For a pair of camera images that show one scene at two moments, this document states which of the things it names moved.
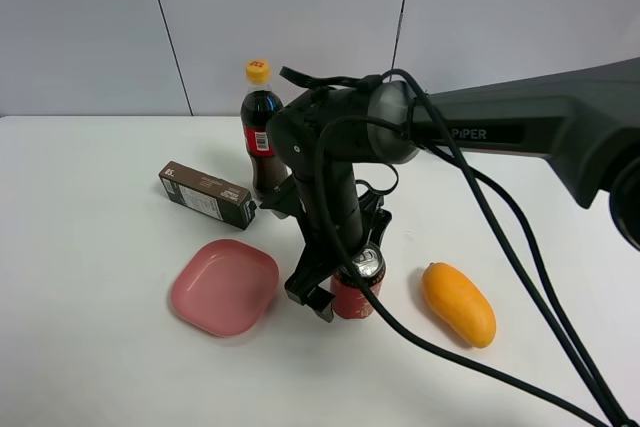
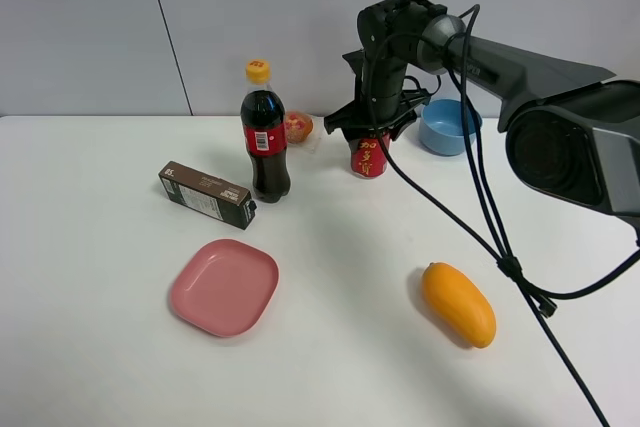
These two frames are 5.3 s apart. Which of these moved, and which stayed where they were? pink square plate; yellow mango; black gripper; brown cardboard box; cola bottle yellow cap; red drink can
Moved: red drink can; black gripper
Stayed: brown cardboard box; cola bottle yellow cap; yellow mango; pink square plate
